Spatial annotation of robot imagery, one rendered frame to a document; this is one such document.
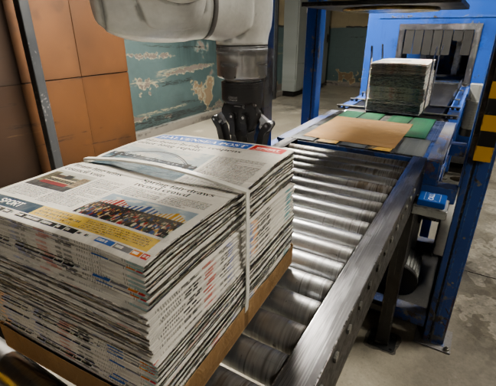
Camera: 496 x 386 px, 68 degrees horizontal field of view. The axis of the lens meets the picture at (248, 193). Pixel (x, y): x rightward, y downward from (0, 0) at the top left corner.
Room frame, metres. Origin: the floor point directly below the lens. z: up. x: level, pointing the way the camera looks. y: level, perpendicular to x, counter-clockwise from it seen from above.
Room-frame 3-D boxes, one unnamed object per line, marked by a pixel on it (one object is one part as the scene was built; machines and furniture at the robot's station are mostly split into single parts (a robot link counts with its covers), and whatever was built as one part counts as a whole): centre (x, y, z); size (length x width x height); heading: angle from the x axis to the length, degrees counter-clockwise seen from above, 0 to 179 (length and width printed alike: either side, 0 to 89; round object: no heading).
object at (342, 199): (0.99, -0.16, 0.77); 0.47 x 0.05 x 0.05; 59
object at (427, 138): (1.69, -0.58, 0.75); 0.70 x 0.65 x 0.10; 149
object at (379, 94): (2.18, -0.88, 0.93); 0.38 x 0.30 x 0.26; 149
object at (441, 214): (1.07, -0.59, 0.69); 0.10 x 0.10 x 0.03; 59
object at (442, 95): (2.66, -1.16, 0.75); 1.53 x 0.64 x 0.10; 149
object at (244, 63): (0.69, 0.01, 1.16); 0.09 x 0.09 x 0.06
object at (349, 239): (0.82, -0.06, 0.77); 0.47 x 0.05 x 0.05; 59
